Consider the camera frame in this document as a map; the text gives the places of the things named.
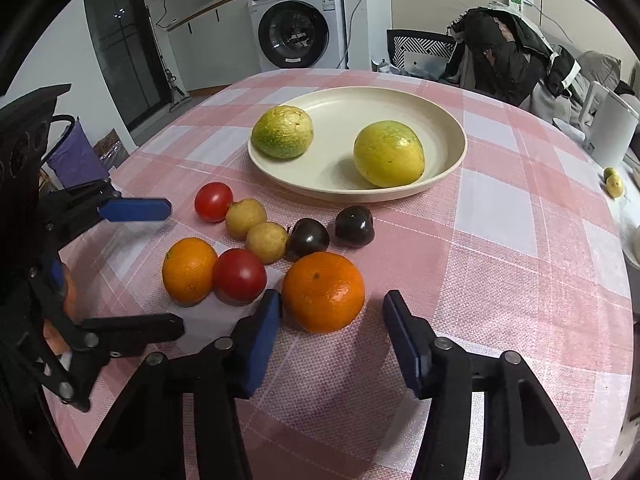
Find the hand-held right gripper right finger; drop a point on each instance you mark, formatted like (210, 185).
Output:
(402, 342)

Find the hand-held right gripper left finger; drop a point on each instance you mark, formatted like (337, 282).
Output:
(262, 342)

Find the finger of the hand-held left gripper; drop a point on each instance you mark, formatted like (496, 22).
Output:
(135, 210)
(130, 330)

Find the red tomato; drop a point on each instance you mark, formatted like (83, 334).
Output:
(214, 202)
(239, 276)

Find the large orange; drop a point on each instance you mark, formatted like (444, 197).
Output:
(323, 292)

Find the small orange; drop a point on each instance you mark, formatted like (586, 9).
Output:
(189, 271)

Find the small yellow-brown fruit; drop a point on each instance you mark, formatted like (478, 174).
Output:
(266, 242)
(245, 218)

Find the dark plum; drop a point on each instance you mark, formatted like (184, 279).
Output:
(307, 237)
(354, 226)

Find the cream round plate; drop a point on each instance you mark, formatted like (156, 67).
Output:
(325, 110)

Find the purple bag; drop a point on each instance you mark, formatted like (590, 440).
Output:
(75, 155)

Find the dark printed box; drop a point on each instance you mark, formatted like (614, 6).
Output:
(110, 150)

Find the mop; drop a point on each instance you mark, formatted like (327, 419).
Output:
(172, 90)

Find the pink checked tablecloth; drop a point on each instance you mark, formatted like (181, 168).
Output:
(500, 260)

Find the dark glass door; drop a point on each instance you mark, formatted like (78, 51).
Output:
(125, 50)

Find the green yellow citrus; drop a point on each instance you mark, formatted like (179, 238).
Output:
(282, 132)

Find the small yellow fruit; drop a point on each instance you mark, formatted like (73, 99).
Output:
(615, 186)

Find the small green fruit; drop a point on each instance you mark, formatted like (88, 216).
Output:
(608, 172)

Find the silver laptop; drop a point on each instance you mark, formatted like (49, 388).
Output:
(425, 66)

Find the white tall appliance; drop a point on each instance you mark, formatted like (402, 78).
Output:
(612, 130)

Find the black patterned chair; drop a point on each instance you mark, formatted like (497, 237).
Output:
(420, 42)

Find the pile of dark clothes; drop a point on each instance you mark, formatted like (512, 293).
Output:
(505, 55)

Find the grey sofa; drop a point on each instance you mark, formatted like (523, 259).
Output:
(600, 67)

